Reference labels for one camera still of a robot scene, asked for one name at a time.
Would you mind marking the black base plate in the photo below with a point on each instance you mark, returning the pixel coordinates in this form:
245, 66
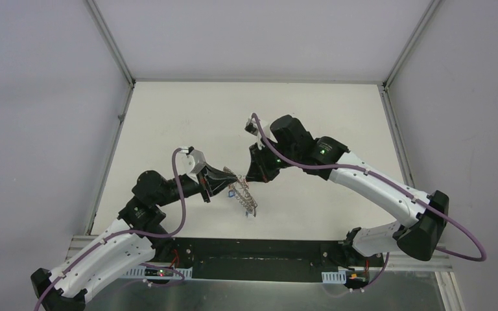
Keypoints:
262, 260

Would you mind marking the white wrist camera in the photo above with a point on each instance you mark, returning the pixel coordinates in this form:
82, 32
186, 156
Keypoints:
259, 129
193, 161

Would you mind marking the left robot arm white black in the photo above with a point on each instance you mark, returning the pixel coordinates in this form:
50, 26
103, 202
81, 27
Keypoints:
149, 220

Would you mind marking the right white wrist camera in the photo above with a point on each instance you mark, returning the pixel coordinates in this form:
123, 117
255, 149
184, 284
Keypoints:
259, 129

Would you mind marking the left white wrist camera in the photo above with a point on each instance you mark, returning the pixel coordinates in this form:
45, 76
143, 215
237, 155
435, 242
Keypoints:
193, 161

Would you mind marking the left electronics board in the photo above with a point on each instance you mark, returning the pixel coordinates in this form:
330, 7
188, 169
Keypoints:
158, 272

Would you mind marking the electronics board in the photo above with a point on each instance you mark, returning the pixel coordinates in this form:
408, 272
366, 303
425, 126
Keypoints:
158, 272
357, 278

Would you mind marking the right electronics board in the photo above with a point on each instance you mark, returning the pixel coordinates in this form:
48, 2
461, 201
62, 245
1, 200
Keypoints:
357, 278

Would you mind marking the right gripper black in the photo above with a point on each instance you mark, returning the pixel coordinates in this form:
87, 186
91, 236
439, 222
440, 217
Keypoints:
259, 170

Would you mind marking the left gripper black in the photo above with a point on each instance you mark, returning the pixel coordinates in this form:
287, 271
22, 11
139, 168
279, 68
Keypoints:
205, 186

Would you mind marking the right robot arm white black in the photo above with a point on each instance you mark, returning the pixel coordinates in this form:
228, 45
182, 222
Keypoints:
419, 221

